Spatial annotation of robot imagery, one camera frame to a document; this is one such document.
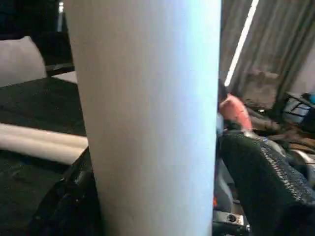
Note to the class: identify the person in pink shirt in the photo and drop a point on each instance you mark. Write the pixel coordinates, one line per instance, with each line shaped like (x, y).
(233, 110)

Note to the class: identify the white flat panel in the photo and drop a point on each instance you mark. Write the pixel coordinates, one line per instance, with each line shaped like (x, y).
(66, 76)

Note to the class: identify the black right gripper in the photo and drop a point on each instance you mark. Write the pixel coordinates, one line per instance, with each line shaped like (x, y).
(229, 221)

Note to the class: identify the brown curtain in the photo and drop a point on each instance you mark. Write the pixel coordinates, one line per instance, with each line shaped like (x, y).
(270, 44)

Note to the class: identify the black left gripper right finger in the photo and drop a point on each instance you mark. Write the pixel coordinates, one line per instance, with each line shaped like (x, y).
(265, 186)

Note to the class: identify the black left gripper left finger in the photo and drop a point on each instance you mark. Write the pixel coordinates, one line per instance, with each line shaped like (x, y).
(73, 201)

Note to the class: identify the grey cushion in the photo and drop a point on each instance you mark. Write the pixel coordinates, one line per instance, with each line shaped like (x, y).
(19, 64)

